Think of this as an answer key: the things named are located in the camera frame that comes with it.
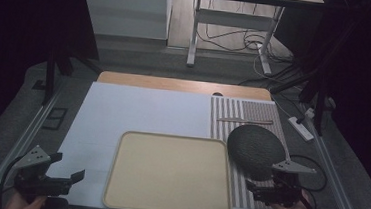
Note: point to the white cabinet panel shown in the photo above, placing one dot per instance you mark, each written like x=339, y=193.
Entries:
x=125, y=11

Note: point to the aluminium rail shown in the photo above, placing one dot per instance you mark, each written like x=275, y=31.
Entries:
x=12, y=154
x=334, y=183

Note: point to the white table cover sheet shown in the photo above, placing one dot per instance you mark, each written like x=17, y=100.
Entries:
x=139, y=111

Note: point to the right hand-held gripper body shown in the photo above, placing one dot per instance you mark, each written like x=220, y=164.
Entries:
x=283, y=189

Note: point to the white metal desk frame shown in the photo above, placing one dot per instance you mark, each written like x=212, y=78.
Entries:
x=230, y=19

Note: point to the thin wooden stick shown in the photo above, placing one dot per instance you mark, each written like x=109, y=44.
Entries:
x=245, y=120

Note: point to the person's left hand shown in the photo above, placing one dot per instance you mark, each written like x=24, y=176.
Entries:
x=24, y=203

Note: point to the dark grey round woven mat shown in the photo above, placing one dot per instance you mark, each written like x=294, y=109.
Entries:
x=255, y=150

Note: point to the beige rectangular tray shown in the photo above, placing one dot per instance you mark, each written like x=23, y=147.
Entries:
x=168, y=173

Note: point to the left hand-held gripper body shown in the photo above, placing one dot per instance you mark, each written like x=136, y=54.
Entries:
x=35, y=182

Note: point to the black metal stand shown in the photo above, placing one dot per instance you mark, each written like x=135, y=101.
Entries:
x=56, y=57
x=319, y=81

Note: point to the white power strip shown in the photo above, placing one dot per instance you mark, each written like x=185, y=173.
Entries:
x=300, y=127

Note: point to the grey striped placemat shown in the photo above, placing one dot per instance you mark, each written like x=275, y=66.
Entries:
x=226, y=111

